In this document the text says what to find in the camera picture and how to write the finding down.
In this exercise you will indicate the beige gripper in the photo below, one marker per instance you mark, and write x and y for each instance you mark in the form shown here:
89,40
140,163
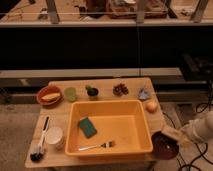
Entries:
185,140

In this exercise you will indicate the tan eraser block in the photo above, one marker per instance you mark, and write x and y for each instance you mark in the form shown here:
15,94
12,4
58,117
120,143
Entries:
171,132

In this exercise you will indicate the purple bowl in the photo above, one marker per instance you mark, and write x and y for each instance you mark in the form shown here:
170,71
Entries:
164,148

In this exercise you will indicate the orange bowl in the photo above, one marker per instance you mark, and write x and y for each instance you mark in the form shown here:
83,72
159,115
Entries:
47,90

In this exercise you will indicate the yellow lemon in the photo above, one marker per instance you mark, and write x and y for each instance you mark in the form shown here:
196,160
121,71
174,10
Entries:
151,106

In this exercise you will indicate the blue grey cloth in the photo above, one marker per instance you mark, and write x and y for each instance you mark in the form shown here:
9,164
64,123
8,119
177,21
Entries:
143,94

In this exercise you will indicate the yellow plastic tub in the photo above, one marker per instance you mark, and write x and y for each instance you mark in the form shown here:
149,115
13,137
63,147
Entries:
121,121

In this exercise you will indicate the metal fork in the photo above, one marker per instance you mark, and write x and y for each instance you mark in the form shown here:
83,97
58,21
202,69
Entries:
107,144

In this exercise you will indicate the brown grape bunch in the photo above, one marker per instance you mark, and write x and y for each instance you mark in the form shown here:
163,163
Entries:
120,90

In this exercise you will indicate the green sponge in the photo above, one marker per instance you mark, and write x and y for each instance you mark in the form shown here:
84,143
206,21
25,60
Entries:
87,127

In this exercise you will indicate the green potted plant toy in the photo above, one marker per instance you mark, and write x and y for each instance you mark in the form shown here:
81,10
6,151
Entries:
92,92

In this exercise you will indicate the green cup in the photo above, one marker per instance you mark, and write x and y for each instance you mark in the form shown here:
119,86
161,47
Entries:
70,94

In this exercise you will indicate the white cup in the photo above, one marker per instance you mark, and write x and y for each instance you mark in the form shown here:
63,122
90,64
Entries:
55,137

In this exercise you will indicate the wooden table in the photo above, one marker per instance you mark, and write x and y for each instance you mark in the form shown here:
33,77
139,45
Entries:
59,114

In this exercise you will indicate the yellow corn cob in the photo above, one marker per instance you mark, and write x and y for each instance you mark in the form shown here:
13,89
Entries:
51,96

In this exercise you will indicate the black white dish brush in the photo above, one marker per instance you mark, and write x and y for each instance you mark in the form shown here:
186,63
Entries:
38,152

